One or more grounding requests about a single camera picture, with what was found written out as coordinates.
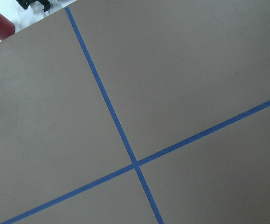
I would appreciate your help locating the small black tripod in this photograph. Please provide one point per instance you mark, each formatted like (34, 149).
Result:
(25, 4)

